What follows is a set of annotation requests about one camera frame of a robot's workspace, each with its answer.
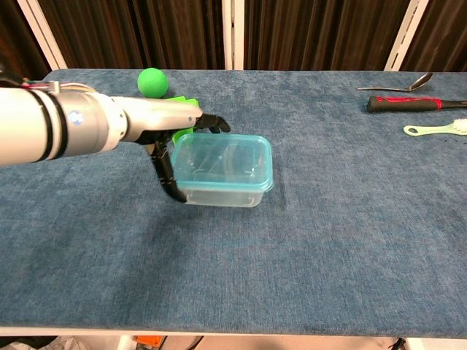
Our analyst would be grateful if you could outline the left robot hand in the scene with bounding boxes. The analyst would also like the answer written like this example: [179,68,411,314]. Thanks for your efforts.
[123,97,232,203]

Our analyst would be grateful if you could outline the clear container blue rim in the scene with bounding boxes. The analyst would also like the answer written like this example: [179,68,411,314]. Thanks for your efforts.
[178,134,273,209]

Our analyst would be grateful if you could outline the orange plastic block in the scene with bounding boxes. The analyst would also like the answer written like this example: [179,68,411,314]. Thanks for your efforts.
[133,335,165,350]

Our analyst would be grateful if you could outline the green building block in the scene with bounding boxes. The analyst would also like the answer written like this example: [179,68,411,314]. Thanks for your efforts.
[163,95,200,145]

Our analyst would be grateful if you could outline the green ball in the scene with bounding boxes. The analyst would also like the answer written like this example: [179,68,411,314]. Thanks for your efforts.
[137,67,169,98]

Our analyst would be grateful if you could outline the dark pleated curtain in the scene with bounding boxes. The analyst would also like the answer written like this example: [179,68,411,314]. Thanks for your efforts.
[0,0,467,117]

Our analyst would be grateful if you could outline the blue table cloth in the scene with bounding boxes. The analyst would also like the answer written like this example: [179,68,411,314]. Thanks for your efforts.
[0,69,467,336]

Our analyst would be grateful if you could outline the red and black hammer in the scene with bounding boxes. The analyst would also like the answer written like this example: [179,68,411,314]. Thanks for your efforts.
[366,95,467,114]

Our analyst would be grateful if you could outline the metal spoon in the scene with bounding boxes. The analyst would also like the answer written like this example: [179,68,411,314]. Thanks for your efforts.
[356,72,434,93]

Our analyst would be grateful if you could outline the light green brush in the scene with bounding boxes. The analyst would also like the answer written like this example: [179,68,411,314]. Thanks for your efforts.
[403,118,467,138]

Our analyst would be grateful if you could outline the upright white frame post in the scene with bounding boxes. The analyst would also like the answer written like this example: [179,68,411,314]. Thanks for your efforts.
[221,0,244,71]

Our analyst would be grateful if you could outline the slanted white frame post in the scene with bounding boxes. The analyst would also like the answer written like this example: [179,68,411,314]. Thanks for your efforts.
[384,0,430,72]
[16,0,69,71]

